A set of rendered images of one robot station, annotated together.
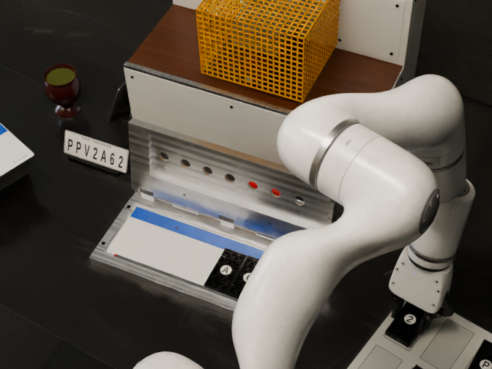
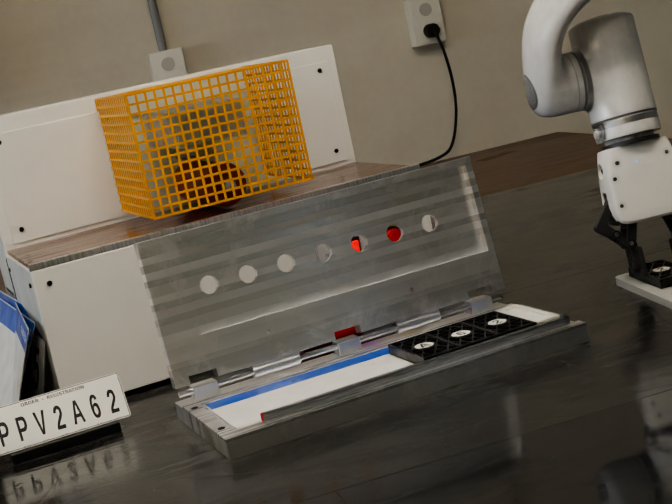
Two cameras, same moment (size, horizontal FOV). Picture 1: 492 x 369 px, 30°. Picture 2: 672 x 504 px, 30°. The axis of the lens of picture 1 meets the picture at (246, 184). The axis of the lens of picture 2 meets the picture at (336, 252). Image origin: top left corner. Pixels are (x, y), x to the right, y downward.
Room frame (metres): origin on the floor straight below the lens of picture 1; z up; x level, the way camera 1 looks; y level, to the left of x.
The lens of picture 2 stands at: (0.16, 1.11, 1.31)
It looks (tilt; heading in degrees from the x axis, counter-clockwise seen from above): 10 degrees down; 313
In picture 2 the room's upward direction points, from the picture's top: 12 degrees counter-clockwise
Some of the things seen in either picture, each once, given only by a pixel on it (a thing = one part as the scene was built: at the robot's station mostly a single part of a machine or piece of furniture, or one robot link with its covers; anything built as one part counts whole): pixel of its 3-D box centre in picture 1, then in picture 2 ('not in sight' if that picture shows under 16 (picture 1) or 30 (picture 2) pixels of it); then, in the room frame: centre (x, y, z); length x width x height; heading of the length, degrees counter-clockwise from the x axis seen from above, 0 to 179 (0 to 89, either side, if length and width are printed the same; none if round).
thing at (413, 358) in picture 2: (225, 271); (424, 350); (1.05, 0.05, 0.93); 0.10 x 0.05 x 0.01; 154
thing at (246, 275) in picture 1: (249, 279); (461, 338); (1.03, 0.00, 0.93); 0.10 x 0.05 x 0.01; 154
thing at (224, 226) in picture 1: (210, 255); (378, 365); (1.10, 0.08, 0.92); 0.44 x 0.21 x 0.04; 64
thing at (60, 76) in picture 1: (64, 92); not in sight; (1.56, 0.41, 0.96); 0.09 x 0.09 x 0.11
